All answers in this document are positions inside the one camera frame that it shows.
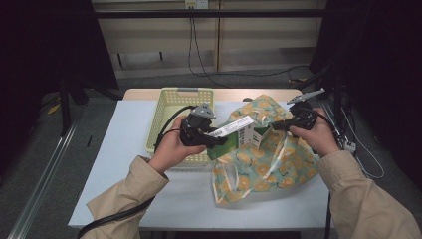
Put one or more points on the pale yellow plastic basket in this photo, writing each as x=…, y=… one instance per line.
x=172, y=99

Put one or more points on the person's right hand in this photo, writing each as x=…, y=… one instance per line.
x=320, y=137

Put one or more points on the white power strip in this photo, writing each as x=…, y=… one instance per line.
x=350, y=146

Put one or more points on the white wall socket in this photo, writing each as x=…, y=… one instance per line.
x=196, y=4

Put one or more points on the orange print cloth bag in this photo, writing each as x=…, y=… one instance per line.
x=265, y=166

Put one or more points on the white table mat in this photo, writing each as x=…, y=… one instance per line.
x=109, y=149

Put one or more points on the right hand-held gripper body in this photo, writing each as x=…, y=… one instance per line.
x=303, y=118

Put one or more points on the tall green and white box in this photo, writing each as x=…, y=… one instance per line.
x=232, y=139

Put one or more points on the black metal stand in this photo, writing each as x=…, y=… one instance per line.
x=64, y=109

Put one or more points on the person's left hand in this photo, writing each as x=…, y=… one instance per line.
x=169, y=151

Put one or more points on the black horizontal bar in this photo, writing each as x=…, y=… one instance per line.
x=199, y=13

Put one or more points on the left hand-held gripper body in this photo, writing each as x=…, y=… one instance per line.
x=195, y=127

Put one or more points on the green and white cube box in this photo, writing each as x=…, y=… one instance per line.
x=257, y=139

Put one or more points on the black curtain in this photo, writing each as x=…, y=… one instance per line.
x=40, y=49
x=381, y=66

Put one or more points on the metal floor rail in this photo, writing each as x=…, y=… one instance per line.
x=43, y=182

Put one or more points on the dark round table grommet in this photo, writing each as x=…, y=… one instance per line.
x=247, y=99

